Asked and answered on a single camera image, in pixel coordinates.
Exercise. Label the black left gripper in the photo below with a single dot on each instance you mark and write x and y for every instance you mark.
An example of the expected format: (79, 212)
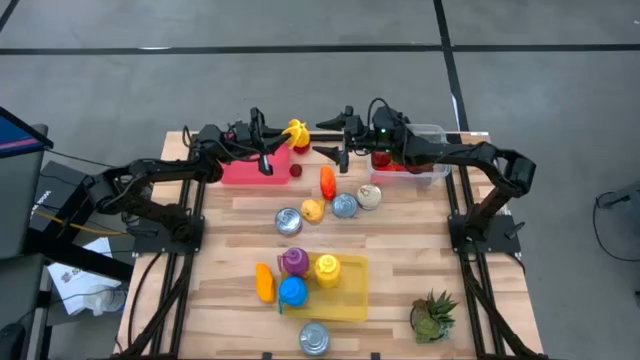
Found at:
(242, 136)

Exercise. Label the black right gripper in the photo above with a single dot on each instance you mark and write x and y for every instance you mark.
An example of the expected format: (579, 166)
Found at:
(365, 132)

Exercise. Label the purple plastic bottle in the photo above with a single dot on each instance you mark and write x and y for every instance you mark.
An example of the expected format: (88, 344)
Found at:
(295, 261)

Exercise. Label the yellow plastic bottle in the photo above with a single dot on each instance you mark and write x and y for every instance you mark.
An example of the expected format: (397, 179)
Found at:
(327, 271)

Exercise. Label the blue plastic bottle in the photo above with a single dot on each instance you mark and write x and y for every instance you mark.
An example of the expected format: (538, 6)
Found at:
(293, 292)

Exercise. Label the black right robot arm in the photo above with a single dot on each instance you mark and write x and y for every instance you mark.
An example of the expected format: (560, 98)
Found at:
(460, 155)

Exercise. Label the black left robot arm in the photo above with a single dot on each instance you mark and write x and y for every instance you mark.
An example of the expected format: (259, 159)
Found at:
(155, 170)

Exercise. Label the red plastic tray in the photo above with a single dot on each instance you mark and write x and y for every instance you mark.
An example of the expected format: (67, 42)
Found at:
(245, 172)

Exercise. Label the silver tin can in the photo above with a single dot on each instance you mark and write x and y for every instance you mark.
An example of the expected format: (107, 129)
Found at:
(345, 205)
(288, 221)

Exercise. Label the tin can with pull tab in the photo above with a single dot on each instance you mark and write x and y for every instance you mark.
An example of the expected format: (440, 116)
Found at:
(369, 197)

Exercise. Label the yellow toy pear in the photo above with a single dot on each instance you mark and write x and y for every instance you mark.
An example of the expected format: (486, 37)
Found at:
(312, 210)

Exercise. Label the clear plastic container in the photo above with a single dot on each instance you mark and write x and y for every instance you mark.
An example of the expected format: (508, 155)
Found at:
(437, 172)

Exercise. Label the orange toy mango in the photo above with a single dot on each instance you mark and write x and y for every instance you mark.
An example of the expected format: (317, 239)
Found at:
(265, 282)

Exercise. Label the yellow translucent plastic tray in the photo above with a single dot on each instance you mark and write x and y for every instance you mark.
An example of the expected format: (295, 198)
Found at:
(350, 295)

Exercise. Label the green labelled tuna can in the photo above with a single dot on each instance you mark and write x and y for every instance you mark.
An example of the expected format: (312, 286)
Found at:
(314, 339)

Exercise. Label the small green succulent plant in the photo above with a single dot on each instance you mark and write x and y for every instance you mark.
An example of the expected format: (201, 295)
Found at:
(431, 320)

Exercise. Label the black equipment stand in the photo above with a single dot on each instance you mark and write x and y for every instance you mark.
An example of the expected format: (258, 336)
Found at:
(75, 255)

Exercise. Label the clear plastic cup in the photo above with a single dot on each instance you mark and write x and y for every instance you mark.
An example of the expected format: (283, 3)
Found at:
(105, 300)

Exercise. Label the white paper sheets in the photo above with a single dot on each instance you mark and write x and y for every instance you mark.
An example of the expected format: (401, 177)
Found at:
(75, 280)

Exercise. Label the monitor with blue screen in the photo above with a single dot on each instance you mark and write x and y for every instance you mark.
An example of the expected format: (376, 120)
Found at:
(17, 135)

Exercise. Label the grey cabinet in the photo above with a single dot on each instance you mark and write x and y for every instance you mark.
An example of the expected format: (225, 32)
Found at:
(20, 200)

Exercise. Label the black computer mouse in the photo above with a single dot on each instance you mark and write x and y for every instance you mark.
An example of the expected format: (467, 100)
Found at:
(10, 342)

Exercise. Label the black aluminium table frame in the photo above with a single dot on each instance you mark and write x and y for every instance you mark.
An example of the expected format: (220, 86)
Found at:
(451, 200)

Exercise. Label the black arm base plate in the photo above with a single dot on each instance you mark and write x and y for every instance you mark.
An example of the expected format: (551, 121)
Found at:
(150, 245)
(505, 240)

